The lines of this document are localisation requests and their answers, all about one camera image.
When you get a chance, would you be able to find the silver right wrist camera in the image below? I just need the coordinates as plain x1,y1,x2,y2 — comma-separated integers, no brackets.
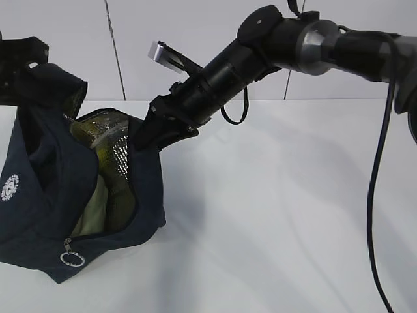
148,41,203,76

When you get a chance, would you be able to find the green cucumber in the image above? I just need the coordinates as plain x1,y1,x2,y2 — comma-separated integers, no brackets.
70,117,134,231

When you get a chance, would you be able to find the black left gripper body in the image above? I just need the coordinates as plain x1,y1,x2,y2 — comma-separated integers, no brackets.
1,36,50,106

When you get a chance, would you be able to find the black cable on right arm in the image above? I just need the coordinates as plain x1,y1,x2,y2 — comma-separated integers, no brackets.
220,0,400,313

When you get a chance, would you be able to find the glass container with green lid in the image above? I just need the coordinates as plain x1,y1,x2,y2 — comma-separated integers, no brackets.
71,175,108,237

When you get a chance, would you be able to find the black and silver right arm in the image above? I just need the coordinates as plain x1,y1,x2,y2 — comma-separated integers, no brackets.
133,4,416,150

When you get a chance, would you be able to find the navy blue lunch bag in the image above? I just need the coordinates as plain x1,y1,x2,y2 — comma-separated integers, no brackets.
1,63,165,283

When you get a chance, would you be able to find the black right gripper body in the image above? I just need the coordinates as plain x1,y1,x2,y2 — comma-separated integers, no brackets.
148,83,199,138

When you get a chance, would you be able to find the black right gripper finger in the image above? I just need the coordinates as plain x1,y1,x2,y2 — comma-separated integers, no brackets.
158,128,192,152
134,113,168,151

